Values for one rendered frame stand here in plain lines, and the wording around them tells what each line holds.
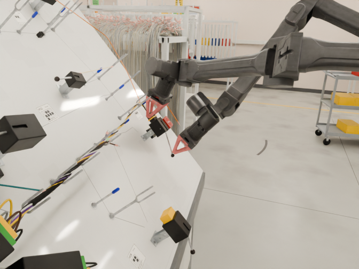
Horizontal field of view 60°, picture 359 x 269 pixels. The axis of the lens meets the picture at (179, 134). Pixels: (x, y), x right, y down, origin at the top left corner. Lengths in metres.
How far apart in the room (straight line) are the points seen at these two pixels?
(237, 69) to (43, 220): 0.56
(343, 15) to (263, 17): 7.89
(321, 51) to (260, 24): 8.39
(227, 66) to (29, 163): 0.53
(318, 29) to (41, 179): 8.58
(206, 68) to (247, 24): 8.18
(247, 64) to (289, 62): 0.17
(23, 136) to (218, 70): 0.52
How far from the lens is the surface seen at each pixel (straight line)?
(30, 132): 0.61
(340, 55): 0.66
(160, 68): 0.99
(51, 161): 0.76
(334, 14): 1.17
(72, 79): 0.91
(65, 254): 0.49
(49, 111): 0.87
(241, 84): 1.06
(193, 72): 0.96
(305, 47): 0.66
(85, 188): 0.79
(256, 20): 9.05
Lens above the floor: 1.48
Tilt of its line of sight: 19 degrees down
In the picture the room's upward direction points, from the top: 2 degrees clockwise
